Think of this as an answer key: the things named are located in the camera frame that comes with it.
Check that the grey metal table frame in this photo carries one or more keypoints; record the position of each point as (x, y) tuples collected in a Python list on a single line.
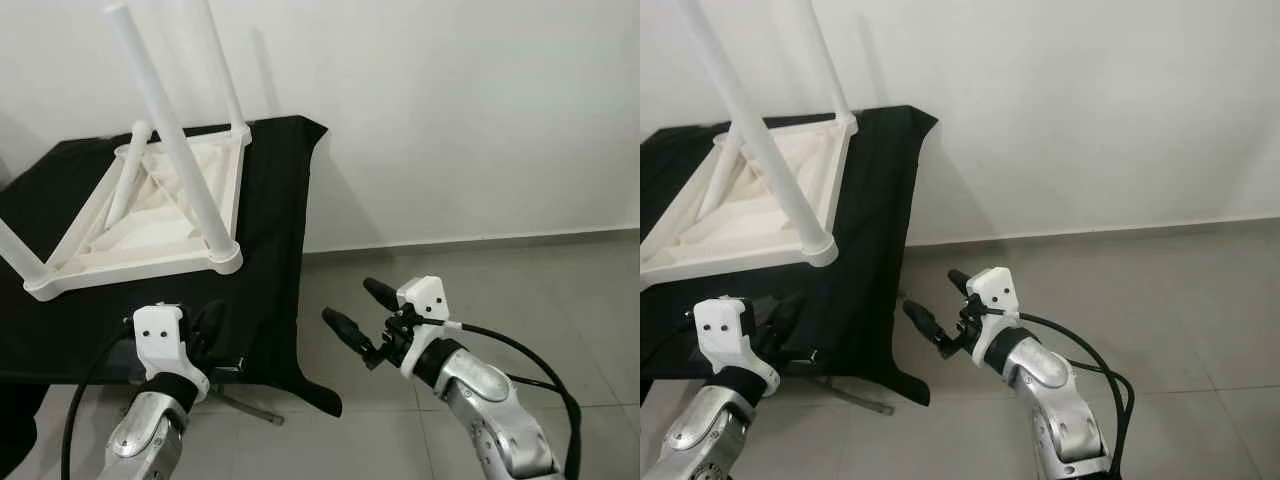
[(250, 405), (855, 395)]

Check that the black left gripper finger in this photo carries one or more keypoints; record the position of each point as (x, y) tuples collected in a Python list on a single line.
[(212, 318), (782, 318)]

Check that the white plastic children table top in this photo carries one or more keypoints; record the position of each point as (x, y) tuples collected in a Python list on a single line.
[(740, 230), (150, 235)]

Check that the black tablecloth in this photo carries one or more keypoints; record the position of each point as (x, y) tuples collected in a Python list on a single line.
[(880, 250), (275, 250)]

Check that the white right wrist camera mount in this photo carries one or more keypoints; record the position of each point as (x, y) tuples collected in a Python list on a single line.
[(995, 290), (425, 298)]

